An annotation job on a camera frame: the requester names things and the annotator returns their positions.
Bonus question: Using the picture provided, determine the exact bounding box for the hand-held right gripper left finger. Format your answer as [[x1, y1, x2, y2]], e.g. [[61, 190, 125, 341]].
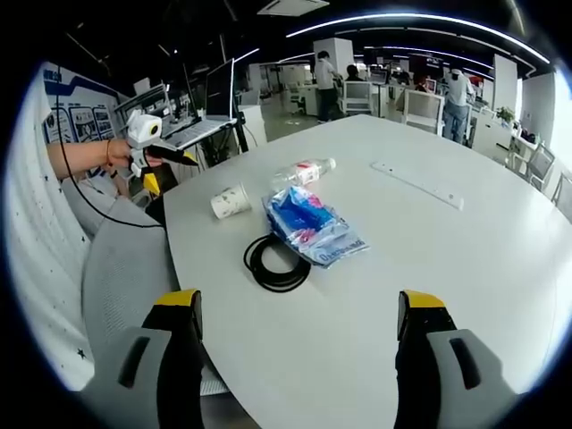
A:
[[80, 289, 205, 429]]

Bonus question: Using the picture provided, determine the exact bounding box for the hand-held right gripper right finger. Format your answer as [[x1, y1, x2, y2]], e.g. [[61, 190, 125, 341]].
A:
[[393, 289, 524, 429]]

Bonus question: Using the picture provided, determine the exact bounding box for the white paper cup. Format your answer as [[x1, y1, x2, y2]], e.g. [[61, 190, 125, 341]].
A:
[[209, 181, 253, 221]]

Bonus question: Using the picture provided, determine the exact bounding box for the clear plastic bottle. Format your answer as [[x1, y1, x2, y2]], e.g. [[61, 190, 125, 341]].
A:
[[270, 156, 338, 189]]

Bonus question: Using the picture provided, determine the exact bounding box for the blue plastic bag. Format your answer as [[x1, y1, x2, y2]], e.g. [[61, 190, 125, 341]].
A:
[[260, 184, 372, 270]]

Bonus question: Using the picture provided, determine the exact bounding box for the white strip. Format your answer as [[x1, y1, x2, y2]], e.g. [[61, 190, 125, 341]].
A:
[[369, 160, 466, 212]]

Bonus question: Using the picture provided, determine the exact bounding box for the person's left hand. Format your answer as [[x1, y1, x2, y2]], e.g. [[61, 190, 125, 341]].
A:
[[107, 139, 134, 169]]

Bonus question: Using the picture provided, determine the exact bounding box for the silver laptop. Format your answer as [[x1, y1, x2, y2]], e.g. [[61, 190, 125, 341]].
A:
[[158, 57, 239, 151]]

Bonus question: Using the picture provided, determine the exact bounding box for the black laptop stand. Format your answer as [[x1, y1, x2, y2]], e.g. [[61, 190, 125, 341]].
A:
[[203, 111, 251, 169]]

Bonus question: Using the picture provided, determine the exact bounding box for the grey mesh chair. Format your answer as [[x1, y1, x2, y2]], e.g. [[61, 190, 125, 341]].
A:
[[62, 178, 231, 429]]

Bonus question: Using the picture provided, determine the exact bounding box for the white table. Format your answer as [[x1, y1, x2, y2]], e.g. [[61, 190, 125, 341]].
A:
[[161, 114, 572, 429]]

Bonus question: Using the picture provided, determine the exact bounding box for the white star-print clothing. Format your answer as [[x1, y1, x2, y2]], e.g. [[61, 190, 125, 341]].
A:
[[3, 64, 96, 392]]

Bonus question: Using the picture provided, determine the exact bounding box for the ceiling air vent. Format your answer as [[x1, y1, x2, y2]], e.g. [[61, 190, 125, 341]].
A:
[[256, 0, 331, 17]]

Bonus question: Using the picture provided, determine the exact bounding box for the white office chair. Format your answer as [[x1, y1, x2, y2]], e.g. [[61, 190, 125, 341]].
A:
[[341, 80, 375, 116], [528, 141, 557, 189], [400, 88, 446, 136]]

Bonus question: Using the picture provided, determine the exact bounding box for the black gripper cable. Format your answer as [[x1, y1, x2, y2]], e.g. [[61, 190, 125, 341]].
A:
[[55, 64, 167, 229]]

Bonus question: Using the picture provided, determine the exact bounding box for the wall poster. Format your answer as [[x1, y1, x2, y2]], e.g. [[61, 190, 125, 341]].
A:
[[40, 61, 121, 145]]

